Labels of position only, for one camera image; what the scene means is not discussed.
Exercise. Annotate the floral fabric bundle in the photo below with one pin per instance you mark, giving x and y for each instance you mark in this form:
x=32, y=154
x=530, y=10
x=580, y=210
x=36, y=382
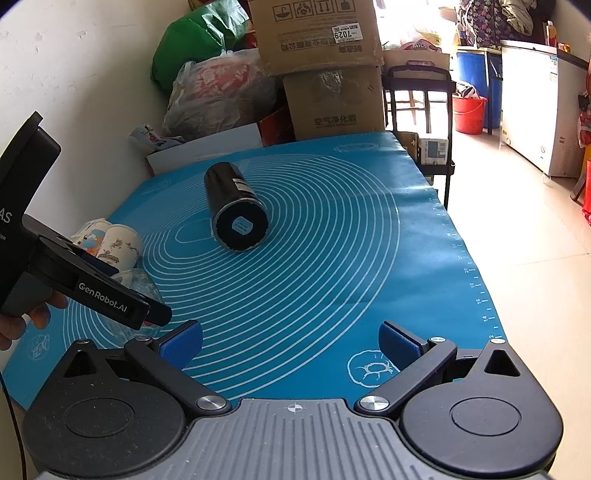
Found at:
x=485, y=23

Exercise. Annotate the green plastic bag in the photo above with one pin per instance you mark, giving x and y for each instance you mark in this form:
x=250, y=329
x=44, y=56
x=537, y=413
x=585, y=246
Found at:
x=203, y=33

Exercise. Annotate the small white printed bag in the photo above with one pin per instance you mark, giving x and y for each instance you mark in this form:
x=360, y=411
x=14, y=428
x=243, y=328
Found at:
x=150, y=141

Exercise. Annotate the lower cardboard box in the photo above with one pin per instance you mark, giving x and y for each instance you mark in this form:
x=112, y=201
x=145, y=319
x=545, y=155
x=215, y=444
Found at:
x=335, y=102

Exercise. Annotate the white flat box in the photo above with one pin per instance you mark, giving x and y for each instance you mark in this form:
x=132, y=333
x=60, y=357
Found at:
x=246, y=137

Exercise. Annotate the black cylindrical thermos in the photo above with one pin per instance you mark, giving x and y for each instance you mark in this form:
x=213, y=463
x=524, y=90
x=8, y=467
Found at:
x=238, y=218

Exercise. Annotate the small white blue box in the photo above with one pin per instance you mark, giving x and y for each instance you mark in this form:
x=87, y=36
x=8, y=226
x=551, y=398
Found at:
x=433, y=150

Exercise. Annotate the translucent bag red contents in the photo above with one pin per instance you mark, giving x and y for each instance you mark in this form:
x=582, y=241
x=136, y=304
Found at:
x=219, y=94

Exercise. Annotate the paper cup orange blue print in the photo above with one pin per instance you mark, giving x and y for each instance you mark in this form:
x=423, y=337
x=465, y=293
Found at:
x=91, y=235

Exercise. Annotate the red bucket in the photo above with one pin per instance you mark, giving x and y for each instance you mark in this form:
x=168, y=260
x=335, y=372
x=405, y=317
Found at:
x=469, y=114

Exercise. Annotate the white paper cup grey print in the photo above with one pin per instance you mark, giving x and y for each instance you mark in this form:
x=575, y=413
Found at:
x=121, y=247

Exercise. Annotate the upper cardboard box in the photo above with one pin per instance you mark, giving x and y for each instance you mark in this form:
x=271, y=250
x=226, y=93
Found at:
x=298, y=36

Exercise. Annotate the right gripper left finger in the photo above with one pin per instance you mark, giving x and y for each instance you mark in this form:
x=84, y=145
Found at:
x=160, y=362

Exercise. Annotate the blue barrel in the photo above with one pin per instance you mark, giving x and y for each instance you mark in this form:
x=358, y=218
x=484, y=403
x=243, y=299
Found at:
x=483, y=69

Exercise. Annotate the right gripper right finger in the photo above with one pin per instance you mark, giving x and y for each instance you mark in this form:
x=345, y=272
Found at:
x=421, y=364

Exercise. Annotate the white chest freezer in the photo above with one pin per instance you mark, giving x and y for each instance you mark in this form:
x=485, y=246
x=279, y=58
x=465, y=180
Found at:
x=540, y=106

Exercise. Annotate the person's left hand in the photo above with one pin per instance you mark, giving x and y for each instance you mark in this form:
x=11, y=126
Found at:
x=13, y=328

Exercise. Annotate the cardboard box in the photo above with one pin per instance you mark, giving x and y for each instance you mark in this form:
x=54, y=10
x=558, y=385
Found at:
x=335, y=102
x=298, y=36

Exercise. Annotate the blue silicone baking mat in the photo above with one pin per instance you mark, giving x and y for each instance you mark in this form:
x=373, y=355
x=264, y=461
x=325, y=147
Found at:
x=357, y=237

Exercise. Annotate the clear glass cup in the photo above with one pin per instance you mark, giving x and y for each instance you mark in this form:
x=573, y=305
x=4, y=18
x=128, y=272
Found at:
x=139, y=281

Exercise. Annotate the black metal chair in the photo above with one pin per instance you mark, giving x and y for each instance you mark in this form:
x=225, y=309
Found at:
x=415, y=87

